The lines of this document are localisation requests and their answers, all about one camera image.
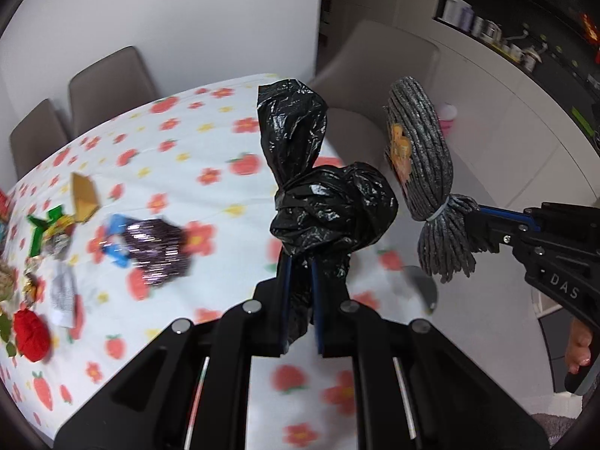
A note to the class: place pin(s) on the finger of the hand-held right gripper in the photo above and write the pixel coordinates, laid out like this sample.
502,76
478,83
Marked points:
504,214
490,236

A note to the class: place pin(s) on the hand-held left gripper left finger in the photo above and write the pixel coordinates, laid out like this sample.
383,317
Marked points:
284,309

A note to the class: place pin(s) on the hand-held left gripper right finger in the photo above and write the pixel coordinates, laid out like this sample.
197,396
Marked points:
318,323

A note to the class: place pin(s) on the grey mop head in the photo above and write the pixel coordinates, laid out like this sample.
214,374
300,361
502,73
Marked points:
426,150

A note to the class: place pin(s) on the black plastic bag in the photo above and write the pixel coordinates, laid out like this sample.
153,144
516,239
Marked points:
328,206

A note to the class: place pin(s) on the green plastic bag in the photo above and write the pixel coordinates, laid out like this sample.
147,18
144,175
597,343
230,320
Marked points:
38,232

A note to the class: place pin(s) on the person's right hand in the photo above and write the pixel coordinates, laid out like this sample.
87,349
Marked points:
577,347

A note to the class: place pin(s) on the white cabinet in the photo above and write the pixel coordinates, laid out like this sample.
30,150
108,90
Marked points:
511,117

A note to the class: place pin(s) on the pink stool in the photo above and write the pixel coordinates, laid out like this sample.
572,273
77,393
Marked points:
447,127

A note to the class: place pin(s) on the white fluffy toy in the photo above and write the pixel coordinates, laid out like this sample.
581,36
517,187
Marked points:
447,110

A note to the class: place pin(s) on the purple glitter wrapper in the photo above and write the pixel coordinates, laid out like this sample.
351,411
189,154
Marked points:
159,248

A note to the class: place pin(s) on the blue wrapper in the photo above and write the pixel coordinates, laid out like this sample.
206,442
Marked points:
115,243

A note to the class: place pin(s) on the floral tablecloth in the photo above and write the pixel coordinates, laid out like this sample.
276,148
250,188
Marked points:
187,150

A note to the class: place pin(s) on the metal jar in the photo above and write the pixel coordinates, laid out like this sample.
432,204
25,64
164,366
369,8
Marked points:
483,26

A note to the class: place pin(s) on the beige chair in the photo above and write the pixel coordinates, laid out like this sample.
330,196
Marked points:
112,86
375,65
40,138

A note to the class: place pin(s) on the orange red flower decoration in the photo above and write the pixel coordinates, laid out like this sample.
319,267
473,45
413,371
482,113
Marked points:
589,28

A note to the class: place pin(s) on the white canister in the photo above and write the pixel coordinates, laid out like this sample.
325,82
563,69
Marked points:
454,10

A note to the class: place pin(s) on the brown cardboard piece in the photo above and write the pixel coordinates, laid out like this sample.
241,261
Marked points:
84,197

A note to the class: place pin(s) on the red yarn ball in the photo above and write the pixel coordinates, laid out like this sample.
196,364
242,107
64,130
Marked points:
30,337

